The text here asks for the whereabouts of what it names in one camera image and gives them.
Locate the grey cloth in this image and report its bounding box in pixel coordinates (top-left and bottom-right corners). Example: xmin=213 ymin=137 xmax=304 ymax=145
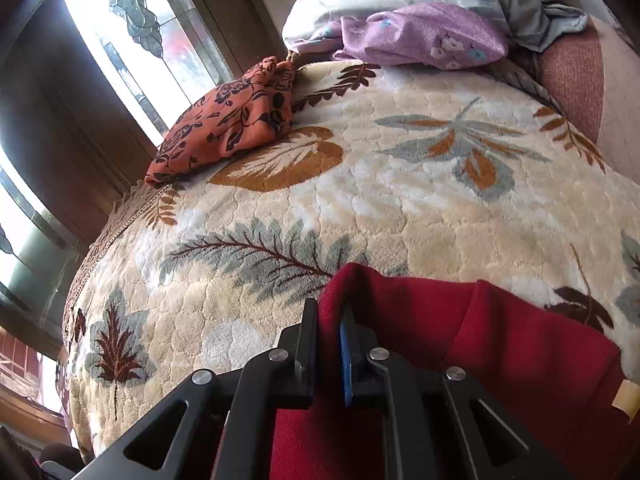
xmin=482 ymin=0 xmax=590 ymax=53

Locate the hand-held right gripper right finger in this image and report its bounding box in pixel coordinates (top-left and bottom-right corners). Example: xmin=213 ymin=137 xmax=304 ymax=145
xmin=339 ymin=305 xmax=576 ymax=480

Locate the dark red garment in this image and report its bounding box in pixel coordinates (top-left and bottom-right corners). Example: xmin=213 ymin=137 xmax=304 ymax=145
xmin=212 ymin=262 xmax=636 ymax=480

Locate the purple floral cloth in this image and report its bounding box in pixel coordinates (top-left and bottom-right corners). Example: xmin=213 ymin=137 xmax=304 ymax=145
xmin=332 ymin=2 xmax=510 ymax=70

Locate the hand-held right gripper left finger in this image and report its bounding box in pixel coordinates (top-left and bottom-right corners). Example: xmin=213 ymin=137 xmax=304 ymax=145
xmin=75 ymin=298 xmax=321 ymax=480

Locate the cream leaf-print blanket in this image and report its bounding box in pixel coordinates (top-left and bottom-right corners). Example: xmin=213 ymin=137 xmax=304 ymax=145
xmin=62 ymin=60 xmax=640 ymax=466

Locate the orange floral cloth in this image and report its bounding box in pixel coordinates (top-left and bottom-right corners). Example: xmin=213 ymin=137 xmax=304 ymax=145
xmin=145 ymin=56 xmax=299 ymax=186

